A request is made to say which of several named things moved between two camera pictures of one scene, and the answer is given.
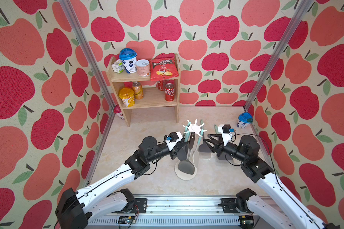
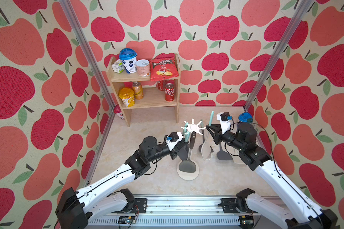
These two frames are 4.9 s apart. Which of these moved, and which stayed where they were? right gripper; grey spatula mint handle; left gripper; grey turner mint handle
Moved: right gripper
Stayed: left gripper; grey spatula mint handle; grey turner mint handle
